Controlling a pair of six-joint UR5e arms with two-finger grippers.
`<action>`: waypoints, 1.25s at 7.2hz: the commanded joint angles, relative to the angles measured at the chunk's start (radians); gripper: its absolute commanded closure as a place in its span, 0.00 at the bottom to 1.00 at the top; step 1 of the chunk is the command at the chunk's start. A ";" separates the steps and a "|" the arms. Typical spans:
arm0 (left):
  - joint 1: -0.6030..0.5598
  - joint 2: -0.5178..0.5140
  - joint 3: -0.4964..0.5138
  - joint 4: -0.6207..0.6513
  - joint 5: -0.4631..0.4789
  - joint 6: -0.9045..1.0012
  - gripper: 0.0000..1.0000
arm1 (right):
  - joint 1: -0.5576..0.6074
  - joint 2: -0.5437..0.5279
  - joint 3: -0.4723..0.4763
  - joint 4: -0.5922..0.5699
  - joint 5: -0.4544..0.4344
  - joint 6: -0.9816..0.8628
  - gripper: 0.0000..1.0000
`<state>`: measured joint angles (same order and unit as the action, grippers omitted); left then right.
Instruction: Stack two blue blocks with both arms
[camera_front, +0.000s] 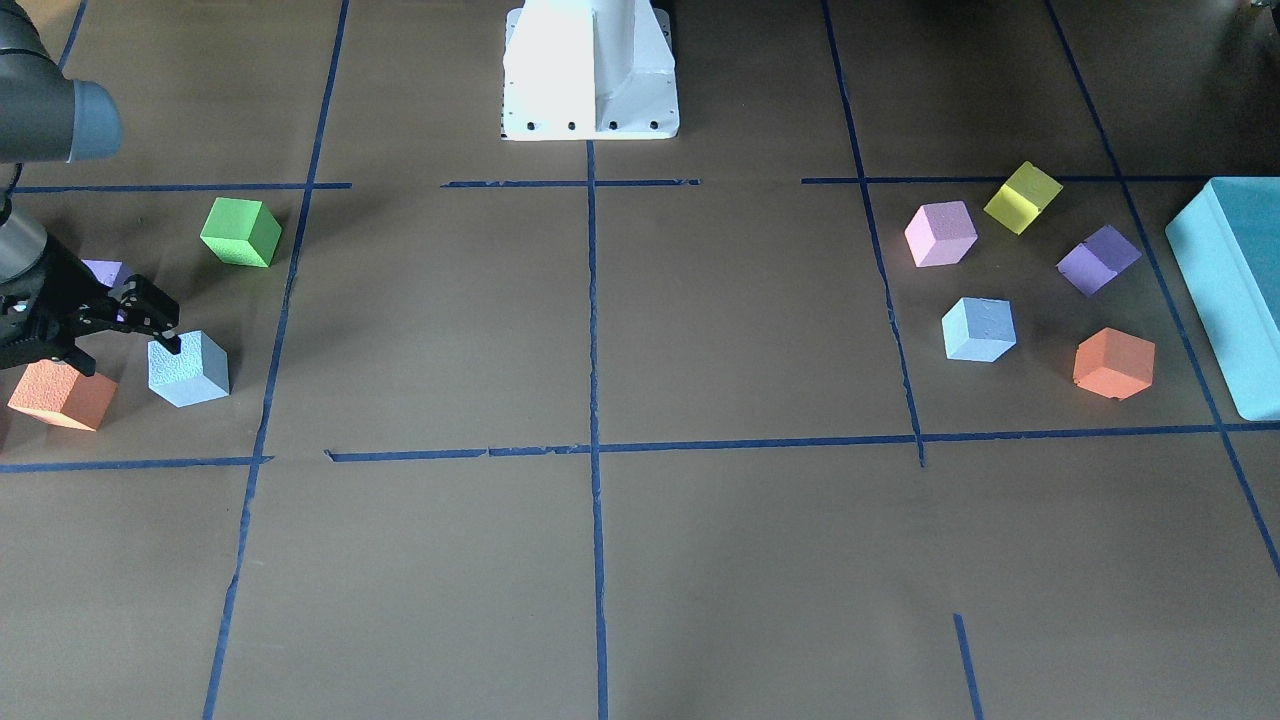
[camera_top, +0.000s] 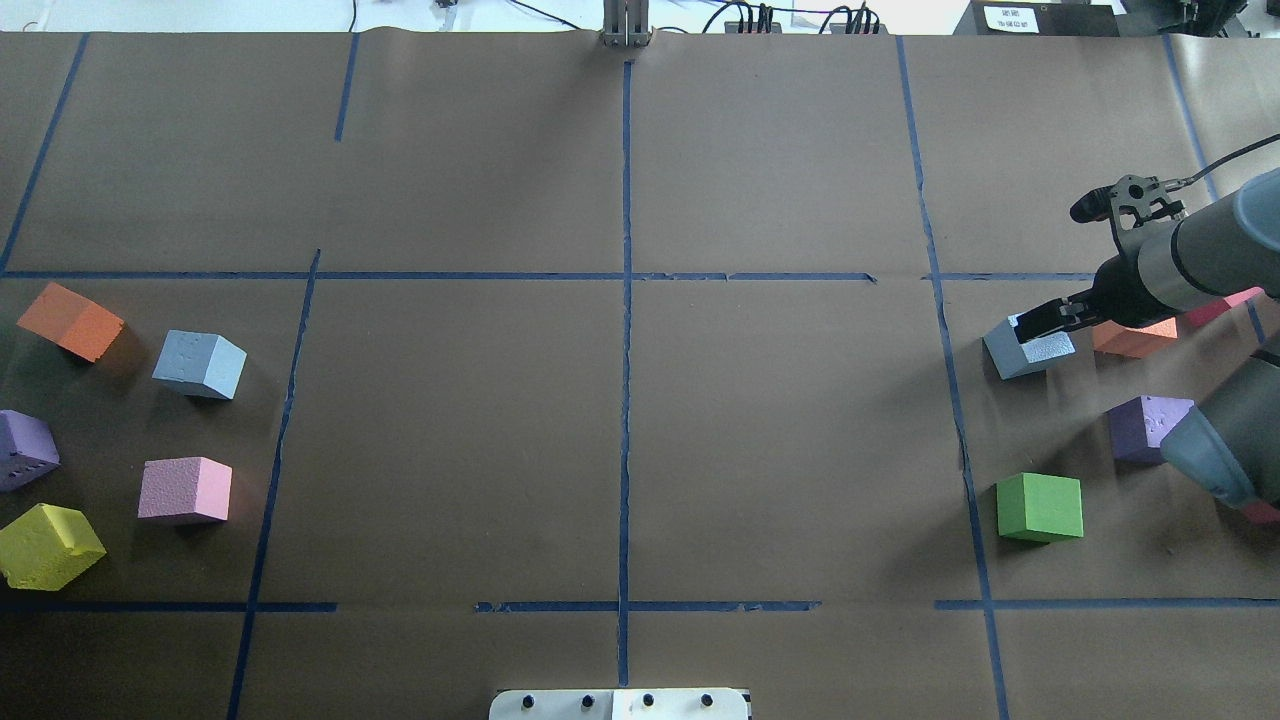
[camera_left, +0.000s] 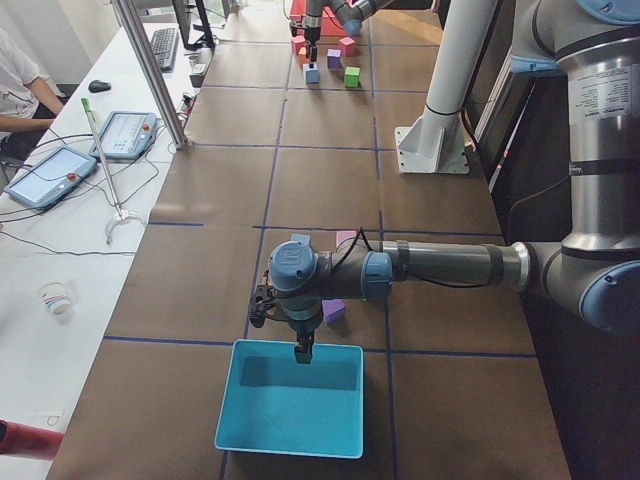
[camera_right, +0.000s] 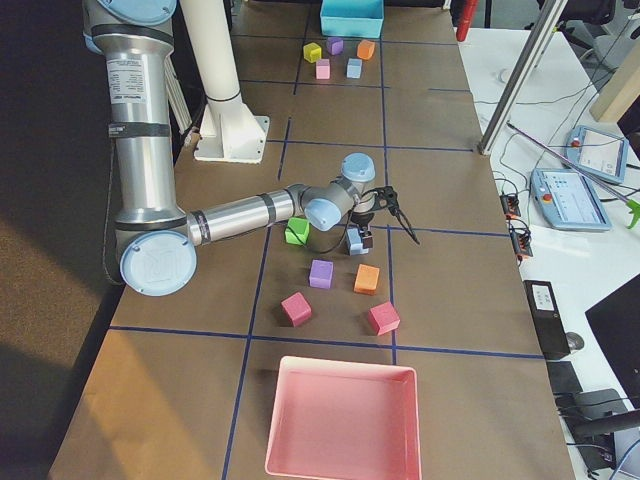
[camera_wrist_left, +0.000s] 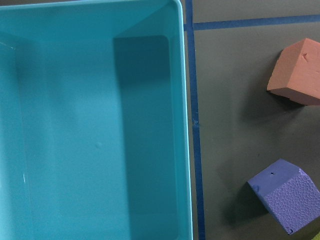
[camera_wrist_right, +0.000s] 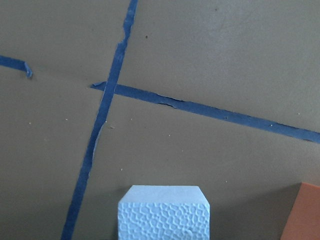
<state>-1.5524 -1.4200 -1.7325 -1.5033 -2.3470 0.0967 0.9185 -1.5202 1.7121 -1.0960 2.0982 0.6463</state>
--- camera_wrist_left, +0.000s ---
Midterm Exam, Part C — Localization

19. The teal plastic bin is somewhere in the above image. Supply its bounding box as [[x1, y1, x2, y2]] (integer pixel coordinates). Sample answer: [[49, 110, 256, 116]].
[[0, 0, 193, 240]]

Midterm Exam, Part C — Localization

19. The orange foam block left side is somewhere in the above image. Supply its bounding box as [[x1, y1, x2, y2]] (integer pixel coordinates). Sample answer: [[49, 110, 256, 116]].
[[266, 38, 320, 106]]

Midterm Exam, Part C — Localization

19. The purple foam block left side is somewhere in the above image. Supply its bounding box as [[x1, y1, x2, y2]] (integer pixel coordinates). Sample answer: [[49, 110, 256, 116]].
[[247, 158, 320, 235]]

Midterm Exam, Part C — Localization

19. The yellow foam block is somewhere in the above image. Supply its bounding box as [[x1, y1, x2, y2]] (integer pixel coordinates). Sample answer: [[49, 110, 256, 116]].
[[311, 232, 320, 240]]

